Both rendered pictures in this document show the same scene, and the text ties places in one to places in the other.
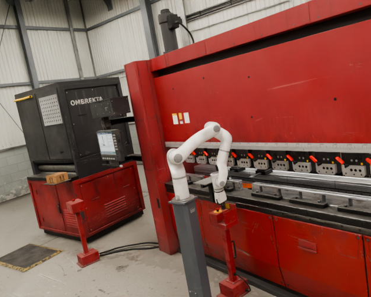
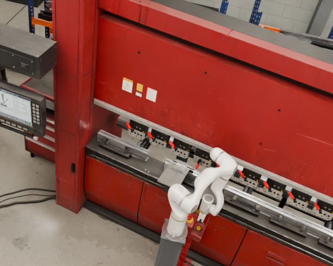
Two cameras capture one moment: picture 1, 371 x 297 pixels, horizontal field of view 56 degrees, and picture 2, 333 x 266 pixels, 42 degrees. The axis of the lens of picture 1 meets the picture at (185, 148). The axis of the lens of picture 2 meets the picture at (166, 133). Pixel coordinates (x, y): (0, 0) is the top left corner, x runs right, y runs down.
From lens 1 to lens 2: 2.65 m
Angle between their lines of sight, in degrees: 46
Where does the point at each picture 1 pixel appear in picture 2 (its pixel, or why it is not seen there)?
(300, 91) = not seen: outside the picture
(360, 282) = not seen: outside the picture
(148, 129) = (81, 91)
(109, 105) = (34, 65)
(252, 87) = (278, 121)
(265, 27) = not seen: outside the picture
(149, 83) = (93, 27)
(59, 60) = not seen: outside the picture
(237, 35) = (289, 67)
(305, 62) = not seen: outside the picture
